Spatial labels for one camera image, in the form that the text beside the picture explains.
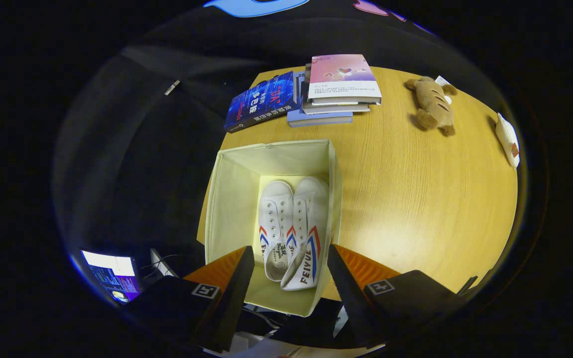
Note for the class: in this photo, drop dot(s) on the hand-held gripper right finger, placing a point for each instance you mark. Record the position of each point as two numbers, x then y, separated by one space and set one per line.
353 303

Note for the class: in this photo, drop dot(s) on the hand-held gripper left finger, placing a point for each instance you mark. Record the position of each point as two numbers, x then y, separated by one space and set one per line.
229 308

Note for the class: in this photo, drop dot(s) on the beige fabric storage box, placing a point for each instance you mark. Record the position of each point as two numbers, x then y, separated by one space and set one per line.
232 199

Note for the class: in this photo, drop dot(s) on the white canvas shoe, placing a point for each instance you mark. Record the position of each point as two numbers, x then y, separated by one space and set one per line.
276 199
314 199

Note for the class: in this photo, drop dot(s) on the white side desk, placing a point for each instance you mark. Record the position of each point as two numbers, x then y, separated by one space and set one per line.
162 263

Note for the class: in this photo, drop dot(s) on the computer monitor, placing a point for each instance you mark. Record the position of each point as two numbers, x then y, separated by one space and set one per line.
110 273

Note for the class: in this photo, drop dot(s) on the pale blue book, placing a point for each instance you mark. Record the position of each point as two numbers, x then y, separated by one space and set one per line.
319 119

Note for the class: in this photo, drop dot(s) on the dark blue book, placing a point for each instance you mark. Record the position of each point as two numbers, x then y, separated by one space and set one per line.
259 102

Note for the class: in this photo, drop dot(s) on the brown plush toy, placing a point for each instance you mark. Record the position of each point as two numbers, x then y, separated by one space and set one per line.
433 107

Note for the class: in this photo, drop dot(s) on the white plush toy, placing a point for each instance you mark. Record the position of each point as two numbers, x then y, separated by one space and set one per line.
506 136

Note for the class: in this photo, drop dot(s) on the silver clip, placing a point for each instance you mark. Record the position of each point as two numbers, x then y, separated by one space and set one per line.
172 87

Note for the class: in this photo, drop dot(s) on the pink cover book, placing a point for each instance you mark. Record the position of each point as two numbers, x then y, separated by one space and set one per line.
343 74

